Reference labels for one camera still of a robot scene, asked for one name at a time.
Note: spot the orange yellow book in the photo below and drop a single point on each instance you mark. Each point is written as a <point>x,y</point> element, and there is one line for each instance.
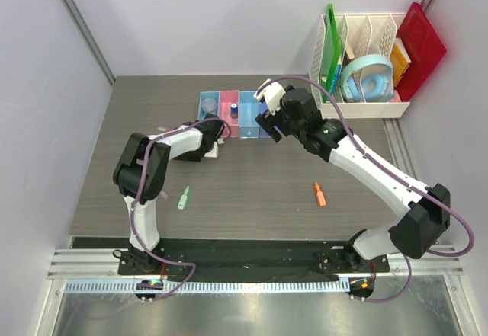
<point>400,60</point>

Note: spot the aluminium rail frame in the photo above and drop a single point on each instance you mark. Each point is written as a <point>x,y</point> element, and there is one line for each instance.
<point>100,263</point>

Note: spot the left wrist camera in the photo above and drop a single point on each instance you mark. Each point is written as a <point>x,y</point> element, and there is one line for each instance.
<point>214,151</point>

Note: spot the blue cap stamp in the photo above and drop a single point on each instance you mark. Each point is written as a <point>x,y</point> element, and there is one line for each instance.
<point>234,112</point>

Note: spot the slotted cable duct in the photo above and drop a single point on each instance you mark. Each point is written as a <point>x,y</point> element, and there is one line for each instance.
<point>147,287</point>

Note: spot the green folder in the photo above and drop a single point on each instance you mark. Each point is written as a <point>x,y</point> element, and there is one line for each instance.
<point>332,47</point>

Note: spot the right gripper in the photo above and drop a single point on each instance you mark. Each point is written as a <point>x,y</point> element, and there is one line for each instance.
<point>268,122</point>

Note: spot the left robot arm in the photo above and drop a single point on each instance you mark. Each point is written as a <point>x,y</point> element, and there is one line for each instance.
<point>140,177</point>

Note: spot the white file organizer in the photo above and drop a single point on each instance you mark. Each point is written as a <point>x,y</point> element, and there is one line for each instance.
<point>365,34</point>

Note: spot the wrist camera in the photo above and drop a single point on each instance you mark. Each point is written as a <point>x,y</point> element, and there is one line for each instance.
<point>271,94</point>
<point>214,151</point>

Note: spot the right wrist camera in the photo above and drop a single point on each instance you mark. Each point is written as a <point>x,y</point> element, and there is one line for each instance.
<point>271,94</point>

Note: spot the sky blue drawer box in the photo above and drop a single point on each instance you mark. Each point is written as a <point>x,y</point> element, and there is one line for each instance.
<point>248,110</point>

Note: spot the pink drawer box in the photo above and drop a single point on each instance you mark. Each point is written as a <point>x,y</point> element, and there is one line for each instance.
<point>226,99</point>

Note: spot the clear jar of clips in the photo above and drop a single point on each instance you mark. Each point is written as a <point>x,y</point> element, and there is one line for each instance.
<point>209,106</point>

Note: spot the light blue drawer box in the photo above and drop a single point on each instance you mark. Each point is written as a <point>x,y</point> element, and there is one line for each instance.
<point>208,94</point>

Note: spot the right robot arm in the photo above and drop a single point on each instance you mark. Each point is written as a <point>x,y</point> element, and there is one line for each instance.
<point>293,112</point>

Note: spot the purple drawer box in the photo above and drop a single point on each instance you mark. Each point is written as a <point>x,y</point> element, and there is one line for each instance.
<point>262,133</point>

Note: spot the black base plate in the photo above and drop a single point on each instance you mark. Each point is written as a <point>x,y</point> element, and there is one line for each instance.
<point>236,261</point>

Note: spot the teal book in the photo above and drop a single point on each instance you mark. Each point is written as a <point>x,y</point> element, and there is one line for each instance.
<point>332,79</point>

